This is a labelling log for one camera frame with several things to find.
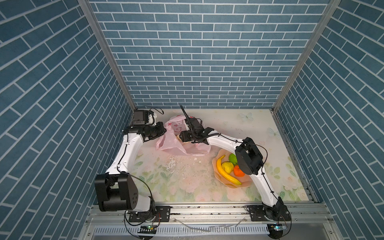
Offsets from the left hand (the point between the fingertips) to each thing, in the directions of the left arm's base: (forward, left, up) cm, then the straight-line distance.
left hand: (167, 128), depth 83 cm
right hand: (+4, -7, -12) cm, 14 cm away
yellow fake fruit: (-17, -35, -14) cm, 41 cm away
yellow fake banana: (-20, -33, -15) cm, 41 cm away
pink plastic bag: (-4, 0, -5) cm, 6 cm away
